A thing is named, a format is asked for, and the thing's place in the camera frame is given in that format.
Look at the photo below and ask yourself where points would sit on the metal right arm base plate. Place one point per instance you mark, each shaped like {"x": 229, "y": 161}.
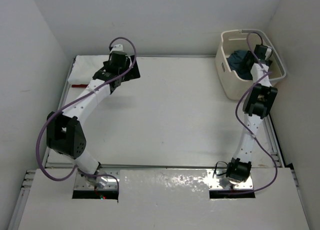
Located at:
{"x": 217, "y": 180}

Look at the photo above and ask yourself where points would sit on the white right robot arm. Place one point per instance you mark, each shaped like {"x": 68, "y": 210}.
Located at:
{"x": 257, "y": 103}

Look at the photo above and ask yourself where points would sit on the white t shirt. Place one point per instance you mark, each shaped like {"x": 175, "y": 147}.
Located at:
{"x": 85, "y": 67}

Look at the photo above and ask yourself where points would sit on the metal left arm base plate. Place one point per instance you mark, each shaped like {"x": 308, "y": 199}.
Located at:
{"x": 108, "y": 181}

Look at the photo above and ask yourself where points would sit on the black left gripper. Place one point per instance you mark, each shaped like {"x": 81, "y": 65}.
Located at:
{"x": 131, "y": 74}

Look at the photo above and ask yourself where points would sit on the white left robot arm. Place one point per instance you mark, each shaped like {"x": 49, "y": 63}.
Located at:
{"x": 64, "y": 132}

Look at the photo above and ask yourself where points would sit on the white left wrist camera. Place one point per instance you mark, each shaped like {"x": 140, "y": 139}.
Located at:
{"x": 117, "y": 49}

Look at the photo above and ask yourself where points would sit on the cream plastic laundry basket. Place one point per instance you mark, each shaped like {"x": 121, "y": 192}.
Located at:
{"x": 230, "y": 41}

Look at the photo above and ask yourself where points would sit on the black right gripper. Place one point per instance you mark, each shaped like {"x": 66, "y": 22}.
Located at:
{"x": 248, "y": 55}

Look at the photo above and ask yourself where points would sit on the red polo t shirt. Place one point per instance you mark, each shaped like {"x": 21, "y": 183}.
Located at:
{"x": 79, "y": 85}

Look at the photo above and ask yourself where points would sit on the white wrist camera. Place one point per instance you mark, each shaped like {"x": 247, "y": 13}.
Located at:
{"x": 117, "y": 49}
{"x": 268, "y": 53}

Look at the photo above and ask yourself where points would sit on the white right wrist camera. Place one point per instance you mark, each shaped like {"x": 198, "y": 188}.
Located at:
{"x": 268, "y": 53}

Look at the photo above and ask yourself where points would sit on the blue garment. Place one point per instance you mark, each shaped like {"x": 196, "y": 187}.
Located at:
{"x": 241, "y": 62}

